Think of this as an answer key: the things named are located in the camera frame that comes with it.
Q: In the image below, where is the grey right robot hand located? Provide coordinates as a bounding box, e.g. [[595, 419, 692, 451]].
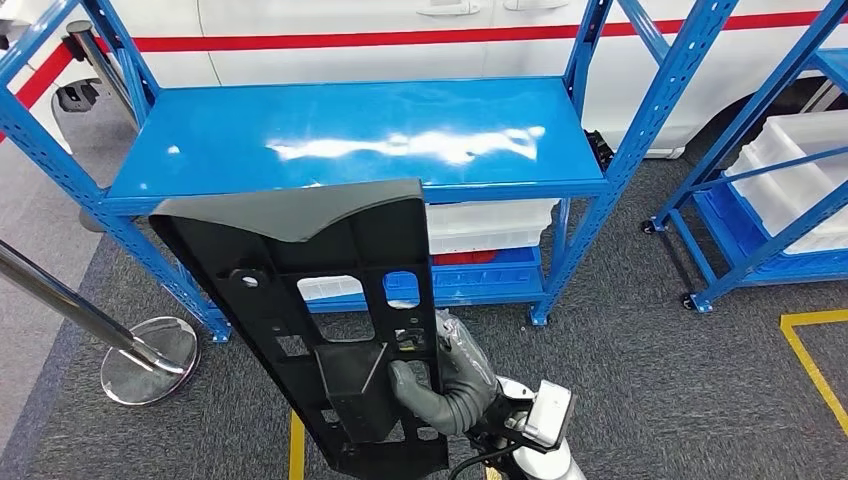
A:
[[387, 311, 502, 438]]

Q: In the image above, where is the black plastic panel part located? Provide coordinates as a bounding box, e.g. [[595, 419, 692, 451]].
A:
[[148, 177, 451, 480]]

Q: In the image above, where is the blue metal shelf rack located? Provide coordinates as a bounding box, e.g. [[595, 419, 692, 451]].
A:
[[0, 0, 741, 343]]

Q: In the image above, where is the blue plastic bin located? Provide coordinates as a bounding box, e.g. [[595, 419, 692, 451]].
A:
[[382, 246, 549, 310], [691, 183, 848, 280]]

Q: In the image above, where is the red object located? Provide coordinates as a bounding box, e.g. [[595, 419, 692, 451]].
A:
[[433, 250, 500, 268]]

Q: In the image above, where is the yellow floor tape square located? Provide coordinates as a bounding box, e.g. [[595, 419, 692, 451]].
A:
[[287, 408, 506, 480], [779, 309, 848, 439]]

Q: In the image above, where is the blue rack on casters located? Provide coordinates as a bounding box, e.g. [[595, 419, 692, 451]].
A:
[[641, 0, 848, 315]]

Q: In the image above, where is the chrome stanchion with round base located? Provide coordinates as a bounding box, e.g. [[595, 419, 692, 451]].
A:
[[0, 239, 201, 407]]

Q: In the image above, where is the white car red stripe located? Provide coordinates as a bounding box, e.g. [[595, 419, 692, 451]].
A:
[[0, 0, 848, 161]]

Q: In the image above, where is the black pole stanchion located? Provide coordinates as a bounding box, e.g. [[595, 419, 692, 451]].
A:
[[77, 207, 108, 235]]

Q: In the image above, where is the red barrier belt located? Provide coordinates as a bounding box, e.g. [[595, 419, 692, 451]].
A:
[[0, 42, 76, 144]]

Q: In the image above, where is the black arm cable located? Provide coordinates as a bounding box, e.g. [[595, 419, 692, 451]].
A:
[[448, 441, 525, 480]]

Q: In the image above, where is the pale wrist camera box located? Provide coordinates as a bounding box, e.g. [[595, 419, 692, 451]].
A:
[[523, 379, 577, 449]]

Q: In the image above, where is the chrome stanchion post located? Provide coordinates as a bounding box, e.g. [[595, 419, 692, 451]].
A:
[[64, 19, 140, 128]]

